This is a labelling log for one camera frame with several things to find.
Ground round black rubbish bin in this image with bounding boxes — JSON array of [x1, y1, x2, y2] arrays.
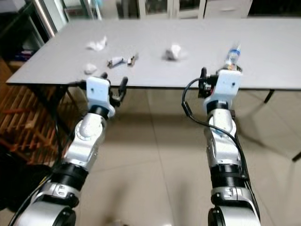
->
[[2, 162, 53, 212]]

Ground small crumpled white tissue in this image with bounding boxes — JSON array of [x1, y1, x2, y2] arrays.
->
[[84, 63, 98, 74]]

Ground crumpled silver wrapper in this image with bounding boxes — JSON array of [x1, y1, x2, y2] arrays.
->
[[107, 56, 127, 67]]

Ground small brown paper scrap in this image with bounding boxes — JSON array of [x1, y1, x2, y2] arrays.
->
[[127, 53, 139, 66]]

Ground clear plastic bottle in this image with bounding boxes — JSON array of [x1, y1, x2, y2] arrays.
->
[[225, 43, 243, 73]]

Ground light grey table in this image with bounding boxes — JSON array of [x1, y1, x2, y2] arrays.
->
[[6, 18, 301, 163]]

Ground white drawer cabinet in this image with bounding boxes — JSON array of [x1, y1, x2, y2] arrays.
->
[[205, 0, 254, 19]]

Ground white glass door cabinet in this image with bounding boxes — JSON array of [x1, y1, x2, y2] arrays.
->
[[139, 0, 206, 20]]

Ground silver framed glass door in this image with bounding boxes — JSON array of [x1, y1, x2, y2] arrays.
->
[[28, 0, 99, 41]]

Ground blue boxes stack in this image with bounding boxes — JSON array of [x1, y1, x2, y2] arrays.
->
[[9, 42, 36, 61]]

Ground wooden slat rack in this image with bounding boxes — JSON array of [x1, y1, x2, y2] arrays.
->
[[0, 85, 63, 163]]

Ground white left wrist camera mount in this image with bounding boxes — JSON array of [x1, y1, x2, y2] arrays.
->
[[86, 77, 116, 118]]

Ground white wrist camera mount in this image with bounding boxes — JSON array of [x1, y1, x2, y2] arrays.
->
[[205, 70, 242, 113], [86, 77, 116, 118]]

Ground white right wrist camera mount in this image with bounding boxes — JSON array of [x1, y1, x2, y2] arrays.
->
[[205, 70, 242, 113]]

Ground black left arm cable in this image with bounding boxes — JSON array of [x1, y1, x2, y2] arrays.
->
[[7, 81, 87, 226]]

